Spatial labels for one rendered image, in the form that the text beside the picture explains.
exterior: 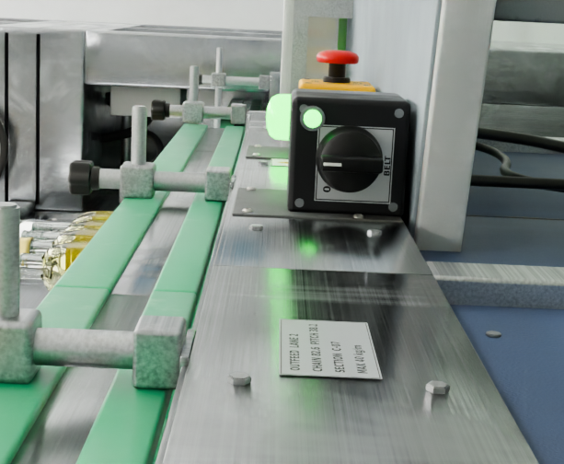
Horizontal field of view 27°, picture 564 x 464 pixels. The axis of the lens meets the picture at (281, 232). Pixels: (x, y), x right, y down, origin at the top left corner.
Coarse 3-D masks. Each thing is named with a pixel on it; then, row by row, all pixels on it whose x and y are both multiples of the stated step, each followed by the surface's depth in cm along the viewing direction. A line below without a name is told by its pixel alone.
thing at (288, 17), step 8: (288, 0) 152; (288, 8) 153; (288, 16) 153; (288, 24) 153; (288, 32) 153; (288, 40) 153; (288, 48) 154; (288, 56) 154; (288, 64) 155; (288, 72) 155; (288, 80) 155; (280, 88) 155; (288, 88) 156
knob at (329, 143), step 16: (336, 128) 77; (352, 128) 77; (320, 144) 77; (336, 144) 76; (352, 144) 76; (368, 144) 76; (320, 160) 75; (336, 160) 75; (352, 160) 75; (368, 160) 75; (320, 176) 78; (336, 176) 76; (352, 176) 76; (368, 176) 76
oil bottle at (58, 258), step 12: (72, 240) 128; (84, 240) 128; (48, 252) 125; (60, 252) 124; (72, 252) 124; (48, 264) 124; (60, 264) 124; (48, 276) 125; (60, 276) 124; (48, 288) 125
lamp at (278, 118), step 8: (280, 96) 108; (288, 96) 108; (272, 104) 108; (280, 104) 108; (288, 104) 108; (272, 112) 108; (280, 112) 107; (288, 112) 107; (272, 120) 108; (280, 120) 108; (288, 120) 107; (272, 128) 108; (280, 128) 108; (288, 128) 108; (272, 136) 109; (280, 136) 109; (288, 136) 109
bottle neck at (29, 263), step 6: (24, 252) 127; (24, 258) 126; (30, 258) 126; (36, 258) 126; (24, 264) 126; (30, 264) 126; (36, 264) 126; (24, 270) 126; (30, 270) 126; (36, 270) 126; (24, 276) 126; (30, 276) 126; (36, 276) 126
